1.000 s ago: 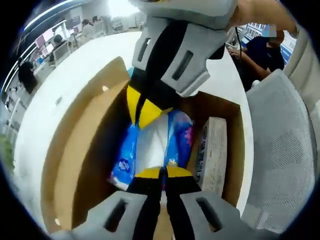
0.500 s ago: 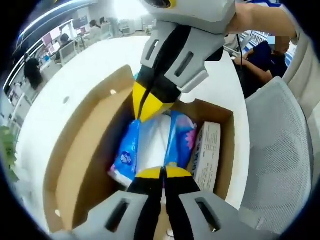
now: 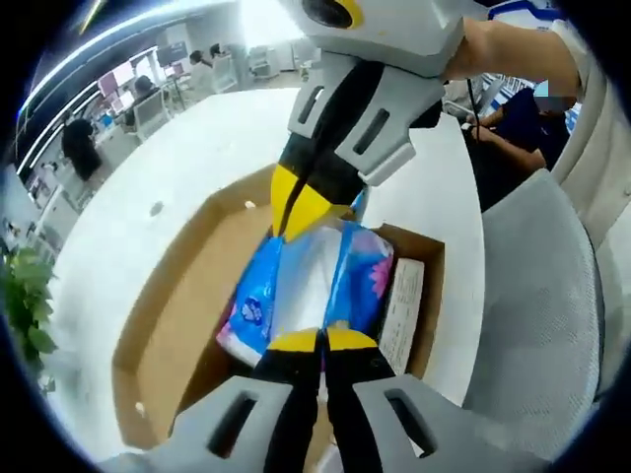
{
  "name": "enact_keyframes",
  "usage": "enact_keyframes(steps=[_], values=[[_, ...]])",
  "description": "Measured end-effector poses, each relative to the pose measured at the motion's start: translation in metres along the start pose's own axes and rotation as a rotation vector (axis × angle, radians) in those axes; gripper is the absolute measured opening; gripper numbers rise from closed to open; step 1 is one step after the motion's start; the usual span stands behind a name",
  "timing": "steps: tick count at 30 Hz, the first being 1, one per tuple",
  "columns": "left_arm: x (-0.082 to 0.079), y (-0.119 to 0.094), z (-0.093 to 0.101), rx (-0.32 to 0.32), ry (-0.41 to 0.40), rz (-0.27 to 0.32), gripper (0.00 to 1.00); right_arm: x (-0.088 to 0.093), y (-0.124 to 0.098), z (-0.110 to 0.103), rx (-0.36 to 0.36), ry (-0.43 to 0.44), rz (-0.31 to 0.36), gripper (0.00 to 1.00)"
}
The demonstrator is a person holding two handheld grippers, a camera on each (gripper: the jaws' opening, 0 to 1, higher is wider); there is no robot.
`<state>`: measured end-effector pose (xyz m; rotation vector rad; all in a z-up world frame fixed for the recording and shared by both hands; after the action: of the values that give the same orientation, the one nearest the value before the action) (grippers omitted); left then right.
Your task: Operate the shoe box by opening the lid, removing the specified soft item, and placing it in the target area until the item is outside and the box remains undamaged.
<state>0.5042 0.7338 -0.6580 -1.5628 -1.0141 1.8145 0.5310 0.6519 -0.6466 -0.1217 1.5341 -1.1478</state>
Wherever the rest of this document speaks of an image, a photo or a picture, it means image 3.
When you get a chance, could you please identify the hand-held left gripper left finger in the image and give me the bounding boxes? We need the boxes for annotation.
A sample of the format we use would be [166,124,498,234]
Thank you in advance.
[98,327,325,473]

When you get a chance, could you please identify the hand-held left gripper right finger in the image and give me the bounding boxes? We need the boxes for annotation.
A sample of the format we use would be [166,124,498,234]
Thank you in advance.
[321,324,543,473]

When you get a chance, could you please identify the blue soft tissue pack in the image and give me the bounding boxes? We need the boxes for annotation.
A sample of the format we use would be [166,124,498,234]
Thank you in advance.
[216,219,395,369]

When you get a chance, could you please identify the brown cardboard shoe box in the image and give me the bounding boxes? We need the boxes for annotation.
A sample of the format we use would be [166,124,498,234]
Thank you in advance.
[111,165,447,450]

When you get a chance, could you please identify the white printed card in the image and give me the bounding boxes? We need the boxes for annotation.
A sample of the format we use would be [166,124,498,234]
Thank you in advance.
[377,258,427,376]

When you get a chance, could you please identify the dark screen on stand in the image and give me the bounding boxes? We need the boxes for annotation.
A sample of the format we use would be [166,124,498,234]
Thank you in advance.
[156,41,189,66]

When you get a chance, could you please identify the white office chair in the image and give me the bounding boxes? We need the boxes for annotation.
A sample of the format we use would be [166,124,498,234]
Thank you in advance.
[132,91,173,143]

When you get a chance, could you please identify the grey mesh office chair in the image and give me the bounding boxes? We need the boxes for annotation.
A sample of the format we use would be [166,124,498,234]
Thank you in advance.
[462,169,608,420]

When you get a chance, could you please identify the green potted plant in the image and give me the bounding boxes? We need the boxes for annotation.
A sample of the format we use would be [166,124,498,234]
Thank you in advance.
[0,245,59,375]

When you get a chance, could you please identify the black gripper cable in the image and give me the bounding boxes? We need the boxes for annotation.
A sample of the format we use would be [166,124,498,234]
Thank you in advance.
[465,78,483,144]

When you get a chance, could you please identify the pink wall screen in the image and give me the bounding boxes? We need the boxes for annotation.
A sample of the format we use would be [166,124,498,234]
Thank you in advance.
[97,62,135,98]

